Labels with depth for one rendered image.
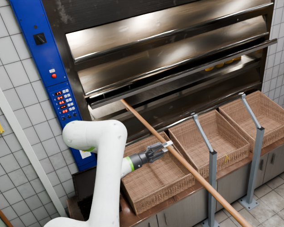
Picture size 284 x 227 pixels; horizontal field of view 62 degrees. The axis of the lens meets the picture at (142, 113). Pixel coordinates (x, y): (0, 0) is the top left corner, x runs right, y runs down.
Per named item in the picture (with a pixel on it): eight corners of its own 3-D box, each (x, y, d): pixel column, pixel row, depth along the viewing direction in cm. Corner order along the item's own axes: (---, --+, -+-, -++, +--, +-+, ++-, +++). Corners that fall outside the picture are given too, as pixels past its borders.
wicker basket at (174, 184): (114, 175, 218) (107, 154, 203) (166, 152, 235) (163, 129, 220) (135, 217, 180) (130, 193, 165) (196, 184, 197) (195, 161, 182)
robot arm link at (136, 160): (135, 174, 140) (133, 163, 135) (127, 162, 149) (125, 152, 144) (144, 170, 142) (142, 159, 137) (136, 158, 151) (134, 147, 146)
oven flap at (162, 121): (101, 149, 200) (93, 127, 195) (258, 83, 254) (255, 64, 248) (102, 150, 196) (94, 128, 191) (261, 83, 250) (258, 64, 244)
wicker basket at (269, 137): (216, 128, 254) (217, 106, 239) (255, 110, 271) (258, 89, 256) (253, 154, 216) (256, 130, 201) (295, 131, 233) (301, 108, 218)
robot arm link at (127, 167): (112, 184, 140) (113, 180, 131) (104, 165, 145) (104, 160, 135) (134, 174, 145) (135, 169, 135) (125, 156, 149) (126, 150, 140)
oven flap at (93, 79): (84, 95, 172) (75, 69, 167) (264, 34, 226) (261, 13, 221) (85, 95, 167) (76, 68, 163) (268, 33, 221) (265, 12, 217)
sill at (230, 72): (92, 124, 193) (91, 120, 191) (255, 62, 247) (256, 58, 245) (94, 128, 188) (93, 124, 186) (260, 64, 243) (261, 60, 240)
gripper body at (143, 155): (135, 151, 144) (148, 144, 147) (137, 161, 149) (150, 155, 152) (140, 157, 138) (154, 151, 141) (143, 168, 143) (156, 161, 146)
